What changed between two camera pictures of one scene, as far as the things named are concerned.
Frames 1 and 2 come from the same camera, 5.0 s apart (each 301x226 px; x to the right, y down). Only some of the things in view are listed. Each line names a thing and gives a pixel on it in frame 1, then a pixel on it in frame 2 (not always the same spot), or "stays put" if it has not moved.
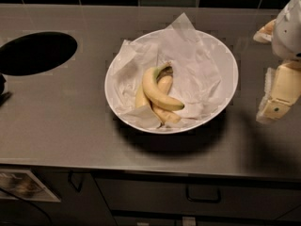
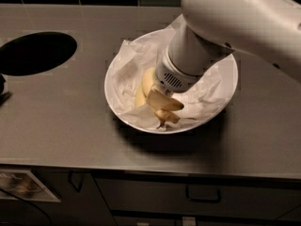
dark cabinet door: (87, 207) stays put
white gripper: (288, 32) to (169, 76)
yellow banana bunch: (154, 92) stays put
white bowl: (171, 81) stays put
